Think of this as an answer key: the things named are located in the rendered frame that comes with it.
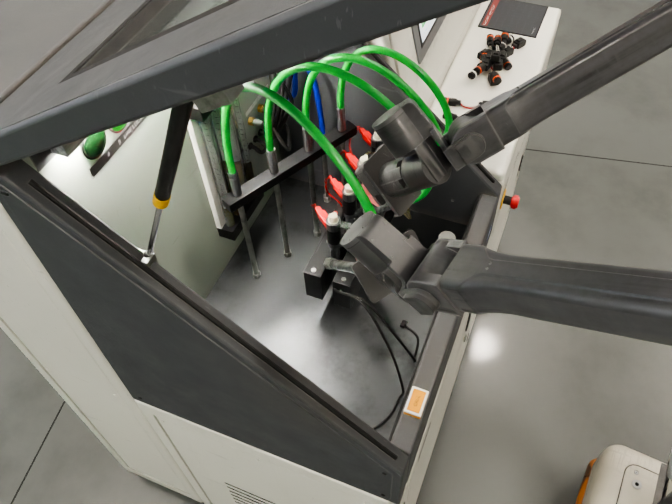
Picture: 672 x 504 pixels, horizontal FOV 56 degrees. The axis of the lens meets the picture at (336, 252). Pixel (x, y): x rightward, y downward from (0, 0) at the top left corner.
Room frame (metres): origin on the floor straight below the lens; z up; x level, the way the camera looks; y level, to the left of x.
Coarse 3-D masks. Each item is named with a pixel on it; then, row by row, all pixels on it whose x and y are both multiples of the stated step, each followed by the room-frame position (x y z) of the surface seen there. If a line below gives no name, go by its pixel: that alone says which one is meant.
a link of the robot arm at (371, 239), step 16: (352, 224) 0.53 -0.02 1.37; (368, 224) 0.49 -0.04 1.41; (384, 224) 0.49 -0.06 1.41; (352, 240) 0.48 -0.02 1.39; (368, 240) 0.47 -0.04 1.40; (384, 240) 0.47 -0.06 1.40; (400, 240) 0.47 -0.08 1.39; (416, 240) 0.48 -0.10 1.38; (368, 256) 0.47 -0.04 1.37; (384, 256) 0.46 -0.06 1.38; (400, 256) 0.46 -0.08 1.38; (416, 256) 0.46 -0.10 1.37; (400, 272) 0.44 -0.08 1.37; (416, 288) 0.41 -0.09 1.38; (416, 304) 0.40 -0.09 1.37; (432, 304) 0.39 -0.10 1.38
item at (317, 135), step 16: (272, 96) 0.72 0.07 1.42; (224, 112) 0.82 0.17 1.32; (288, 112) 0.70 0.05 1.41; (224, 128) 0.83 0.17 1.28; (304, 128) 0.67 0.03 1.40; (224, 144) 0.84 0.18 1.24; (320, 144) 0.65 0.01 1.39; (336, 160) 0.63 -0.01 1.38; (352, 176) 0.62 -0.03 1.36; (368, 208) 0.59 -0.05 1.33
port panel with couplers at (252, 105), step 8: (256, 80) 1.11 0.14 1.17; (264, 80) 1.14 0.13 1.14; (240, 96) 1.05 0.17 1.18; (248, 96) 1.07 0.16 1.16; (256, 96) 1.10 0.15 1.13; (240, 104) 1.04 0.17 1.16; (248, 104) 1.07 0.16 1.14; (256, 104) 1.10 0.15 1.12; (264, 104) 1.13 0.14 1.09; (248, 112) 1.06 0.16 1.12; (256, 112) 1.09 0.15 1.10; (264, 112) 1.12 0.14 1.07; (248, 120) 1.06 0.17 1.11; (256, 120) 1.05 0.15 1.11; (248, 128) 1.05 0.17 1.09; (256, 128) 1.08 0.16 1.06; (248, 136) 1.05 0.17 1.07; (248, 144) 1.04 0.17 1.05
